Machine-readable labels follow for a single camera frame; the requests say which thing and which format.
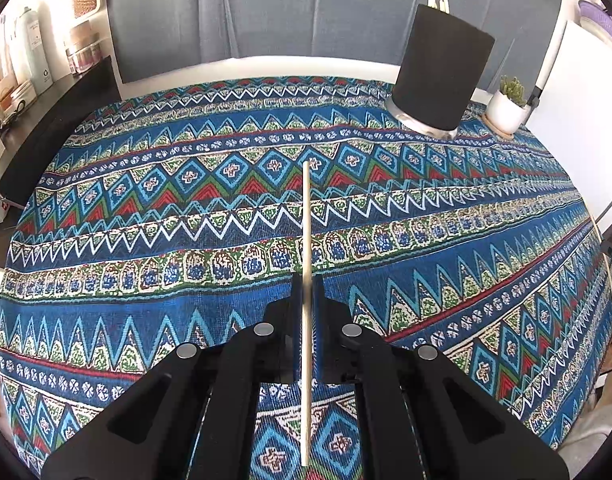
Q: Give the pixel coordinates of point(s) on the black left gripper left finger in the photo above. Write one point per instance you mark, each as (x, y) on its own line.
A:
(193, 414)

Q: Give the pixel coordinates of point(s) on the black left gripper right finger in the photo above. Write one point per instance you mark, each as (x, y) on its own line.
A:
(419, 415)

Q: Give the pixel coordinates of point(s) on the white board panel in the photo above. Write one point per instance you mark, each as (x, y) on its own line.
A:
(574, 118)

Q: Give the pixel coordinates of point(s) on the round wooden coaster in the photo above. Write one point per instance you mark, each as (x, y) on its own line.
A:
(492, 127)

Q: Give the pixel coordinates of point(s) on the small cactus in white pot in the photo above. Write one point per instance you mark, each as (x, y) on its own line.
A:
(507, 108)

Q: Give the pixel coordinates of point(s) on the patterned blue tablecloth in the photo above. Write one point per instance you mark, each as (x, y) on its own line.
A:
(177, 217)

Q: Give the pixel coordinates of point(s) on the purple bowl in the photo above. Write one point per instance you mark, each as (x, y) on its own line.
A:
(596, 20)

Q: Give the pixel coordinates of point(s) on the black cylindrical utensil holder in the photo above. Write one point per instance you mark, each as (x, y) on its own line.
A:
(444, 59)

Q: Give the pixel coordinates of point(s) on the dark side shelf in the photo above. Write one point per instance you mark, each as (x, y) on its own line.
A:
(38, 134)

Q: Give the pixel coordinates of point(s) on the grey-blue fabric backdrop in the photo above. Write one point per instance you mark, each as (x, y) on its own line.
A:
(153, 37)

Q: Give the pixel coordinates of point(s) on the white spray bottle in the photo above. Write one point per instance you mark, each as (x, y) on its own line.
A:
(29, 33)

